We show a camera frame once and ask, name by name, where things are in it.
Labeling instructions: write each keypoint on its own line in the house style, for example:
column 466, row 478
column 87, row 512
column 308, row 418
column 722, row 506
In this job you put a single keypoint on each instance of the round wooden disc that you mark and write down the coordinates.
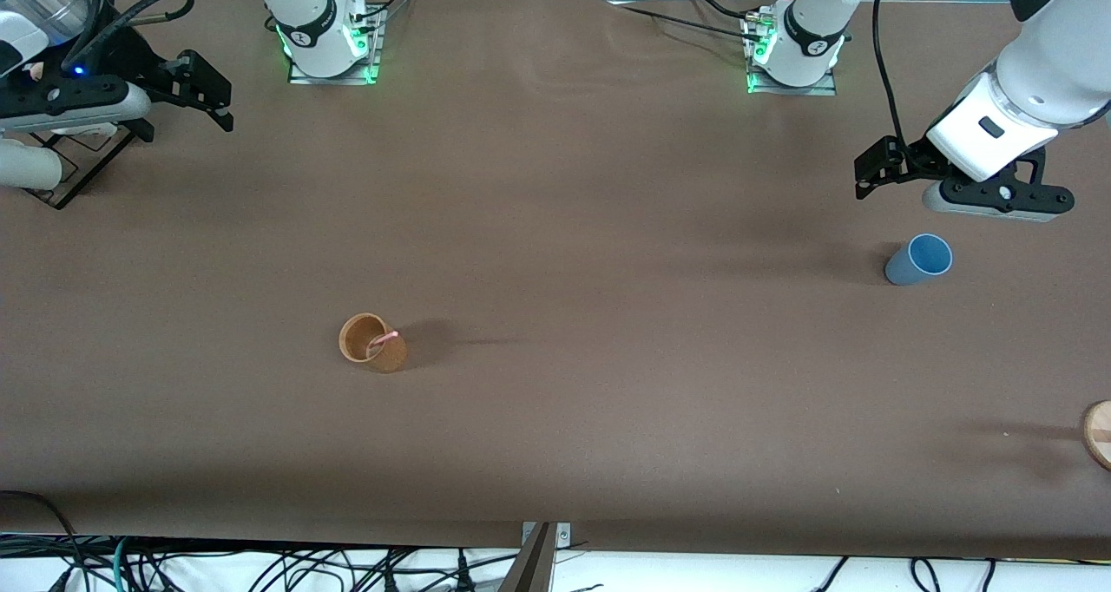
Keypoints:
column 1099, row 431

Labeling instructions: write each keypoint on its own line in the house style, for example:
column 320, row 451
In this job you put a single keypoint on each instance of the blue cup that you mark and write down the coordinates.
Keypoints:
column 907, row 266

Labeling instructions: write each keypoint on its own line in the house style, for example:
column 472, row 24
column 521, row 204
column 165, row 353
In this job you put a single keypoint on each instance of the brown cup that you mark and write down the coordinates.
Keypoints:
column 382, row 356

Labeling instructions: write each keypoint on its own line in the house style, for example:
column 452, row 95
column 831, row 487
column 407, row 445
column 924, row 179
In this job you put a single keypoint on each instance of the brown table mat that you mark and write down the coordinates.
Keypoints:
column 555, row 271

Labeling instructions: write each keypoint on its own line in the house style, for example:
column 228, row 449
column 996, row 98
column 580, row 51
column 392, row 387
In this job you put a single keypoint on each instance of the metal table clamp bracket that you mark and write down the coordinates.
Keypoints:
column 542, row 557

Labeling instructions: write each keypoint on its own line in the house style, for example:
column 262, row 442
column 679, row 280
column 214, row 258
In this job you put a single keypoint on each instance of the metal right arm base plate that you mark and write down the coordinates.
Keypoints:
column 334, row 78

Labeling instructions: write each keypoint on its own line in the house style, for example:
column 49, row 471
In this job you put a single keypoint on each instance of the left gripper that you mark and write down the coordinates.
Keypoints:
column 908, row 163

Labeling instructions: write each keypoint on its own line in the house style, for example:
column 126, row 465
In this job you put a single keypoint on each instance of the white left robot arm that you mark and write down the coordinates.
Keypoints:
column 1050, row 62

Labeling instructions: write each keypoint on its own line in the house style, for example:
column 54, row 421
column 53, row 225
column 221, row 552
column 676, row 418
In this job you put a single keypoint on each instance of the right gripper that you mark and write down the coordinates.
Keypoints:
column 139, row 61

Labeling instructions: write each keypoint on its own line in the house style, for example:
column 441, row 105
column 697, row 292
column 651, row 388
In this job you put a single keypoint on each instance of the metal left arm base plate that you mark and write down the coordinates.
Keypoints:
column 794, row 90

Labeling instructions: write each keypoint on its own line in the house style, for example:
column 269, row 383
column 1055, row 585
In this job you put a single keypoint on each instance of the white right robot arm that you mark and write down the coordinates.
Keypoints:
column 317, row 28

